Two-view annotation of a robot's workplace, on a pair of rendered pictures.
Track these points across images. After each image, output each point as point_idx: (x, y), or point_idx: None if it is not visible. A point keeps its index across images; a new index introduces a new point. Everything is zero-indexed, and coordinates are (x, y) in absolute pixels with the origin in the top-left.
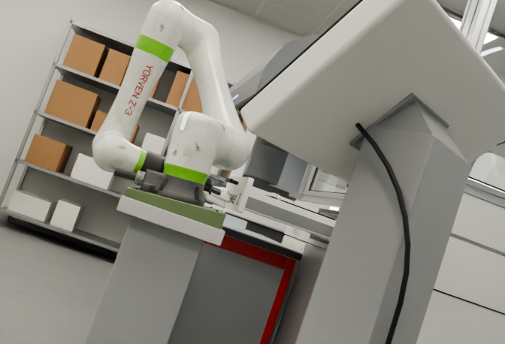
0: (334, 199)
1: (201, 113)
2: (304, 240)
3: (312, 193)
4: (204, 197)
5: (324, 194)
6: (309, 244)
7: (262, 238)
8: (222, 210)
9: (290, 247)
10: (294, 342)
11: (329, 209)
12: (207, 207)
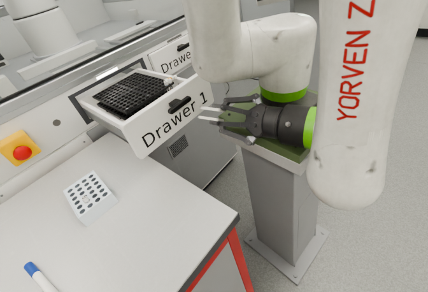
0: (91, 69)
1: (296, 13)
2: (78, 134)
3: (14, 103)
4: (221, 121)
5: (60, 80)
6: (93, 126)
7: (106, 159)
8: (86, 197)
9: (45, 170)
10: (162, 155)
11: (98, 80)
12: (252, 102)
